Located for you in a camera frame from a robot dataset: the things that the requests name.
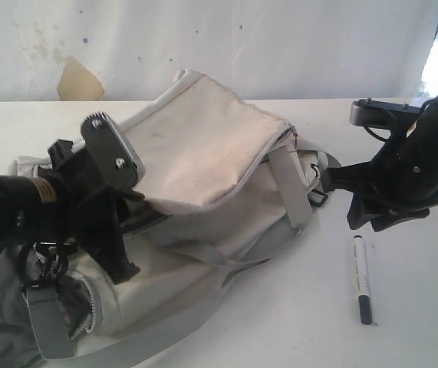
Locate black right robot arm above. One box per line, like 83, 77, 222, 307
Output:
321, 95, 438, 232

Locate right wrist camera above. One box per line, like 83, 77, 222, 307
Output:
349, 99, 420, 132

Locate grey shoulder strap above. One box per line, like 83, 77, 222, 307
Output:
22, 151, 344, 368

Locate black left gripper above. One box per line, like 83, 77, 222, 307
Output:
43, 140, 146, 284

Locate white black-capped marker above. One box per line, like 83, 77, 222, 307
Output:
354, 235, 373, 325

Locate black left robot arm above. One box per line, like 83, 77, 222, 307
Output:
0, 140, 143, 284

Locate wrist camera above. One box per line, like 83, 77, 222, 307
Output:
81, 112, 145, 190
349, 99, 420, 132

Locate white canvas duffel bag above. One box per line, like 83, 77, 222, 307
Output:
0, 68, 344, 368

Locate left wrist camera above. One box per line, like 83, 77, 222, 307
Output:
81, 112, 145, 190

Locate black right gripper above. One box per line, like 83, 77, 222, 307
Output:
321, 130, 438, 232

